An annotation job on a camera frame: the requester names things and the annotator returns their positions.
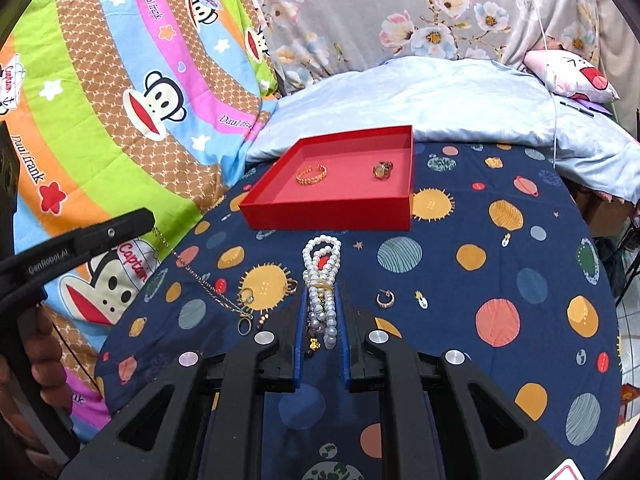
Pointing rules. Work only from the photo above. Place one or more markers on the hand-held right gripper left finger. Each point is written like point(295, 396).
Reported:
point(300, 345)

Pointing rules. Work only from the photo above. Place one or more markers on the light blue quilt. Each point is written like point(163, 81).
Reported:
point(425, 100)

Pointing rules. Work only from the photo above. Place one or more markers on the pink printed pillow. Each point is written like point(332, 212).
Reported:
point(560, 72)

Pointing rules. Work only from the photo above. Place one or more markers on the beige curtain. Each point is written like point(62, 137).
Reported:
point(617, 45)

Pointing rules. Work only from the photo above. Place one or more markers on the gold hoop earring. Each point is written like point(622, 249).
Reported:
point(380, 302)

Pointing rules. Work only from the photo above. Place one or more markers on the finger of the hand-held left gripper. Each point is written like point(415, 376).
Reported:
point(90, 242)

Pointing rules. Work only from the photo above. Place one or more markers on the purple flat item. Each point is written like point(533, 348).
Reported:
point(590, 107)

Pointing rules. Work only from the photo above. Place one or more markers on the gold wrist watch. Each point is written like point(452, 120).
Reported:
point(381, 170)

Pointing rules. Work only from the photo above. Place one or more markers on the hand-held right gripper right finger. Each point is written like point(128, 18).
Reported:
point(345, 345)

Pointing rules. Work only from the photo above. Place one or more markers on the monkey printed blanket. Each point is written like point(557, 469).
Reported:
point(100, 85)

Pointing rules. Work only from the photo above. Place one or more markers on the person's left hand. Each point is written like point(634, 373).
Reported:
point(47, 355)

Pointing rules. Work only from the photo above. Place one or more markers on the red box tray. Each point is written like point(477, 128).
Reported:
point(350, 190)

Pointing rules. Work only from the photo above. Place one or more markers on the planet printed bed sheet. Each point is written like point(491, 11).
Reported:
point(450, 220)

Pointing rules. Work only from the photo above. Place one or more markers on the grey floral blanket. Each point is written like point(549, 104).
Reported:
point(375, 0)

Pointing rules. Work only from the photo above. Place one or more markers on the brown cardboard box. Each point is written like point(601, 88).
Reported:
point(605, 215)

